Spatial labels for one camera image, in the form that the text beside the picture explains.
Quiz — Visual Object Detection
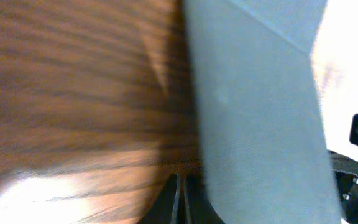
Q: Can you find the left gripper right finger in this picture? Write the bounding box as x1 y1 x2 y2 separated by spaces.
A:
183 175 224 224

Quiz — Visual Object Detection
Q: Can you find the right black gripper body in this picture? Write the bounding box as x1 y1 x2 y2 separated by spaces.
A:
329 151 358 224

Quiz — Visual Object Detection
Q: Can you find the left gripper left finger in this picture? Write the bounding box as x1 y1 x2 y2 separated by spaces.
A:
137 174 181 224

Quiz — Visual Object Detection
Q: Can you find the black gift box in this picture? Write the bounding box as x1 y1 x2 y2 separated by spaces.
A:
183 0 341 224

